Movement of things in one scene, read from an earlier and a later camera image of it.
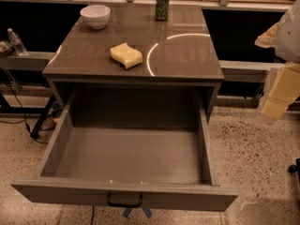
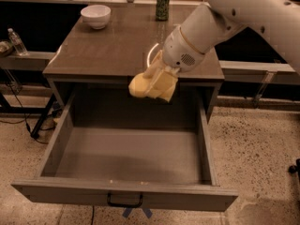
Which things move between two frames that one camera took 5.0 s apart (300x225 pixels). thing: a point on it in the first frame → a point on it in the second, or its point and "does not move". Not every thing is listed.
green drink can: [162, 4] does not move
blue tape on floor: [147, 211] does not move
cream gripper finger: [268, 38] → [154, 67]
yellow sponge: [126, 54] → [140, 85]
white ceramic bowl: [97, 16] does not move
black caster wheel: [294, 169] does not move
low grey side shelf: [34, 61] does not move
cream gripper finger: [284, 91] → [164, 84]
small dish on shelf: [6, 48] does not move
